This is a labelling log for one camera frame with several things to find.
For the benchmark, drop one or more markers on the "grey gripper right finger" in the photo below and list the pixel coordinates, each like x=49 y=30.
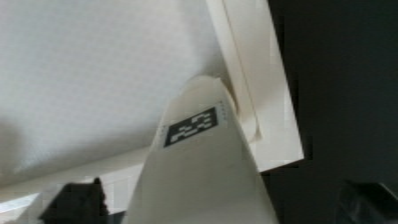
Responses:
x=367 y=203

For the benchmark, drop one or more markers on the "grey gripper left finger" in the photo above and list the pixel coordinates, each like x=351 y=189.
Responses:
x=77 y=206

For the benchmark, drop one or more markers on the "white desk leg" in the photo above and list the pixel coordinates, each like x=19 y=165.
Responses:
x=200 y=186

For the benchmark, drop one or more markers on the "white desk top tray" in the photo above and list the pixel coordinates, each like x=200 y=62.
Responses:
x=99 y=56

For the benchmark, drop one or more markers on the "white front fence bar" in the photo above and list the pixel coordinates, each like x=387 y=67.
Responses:
x=28 y=197

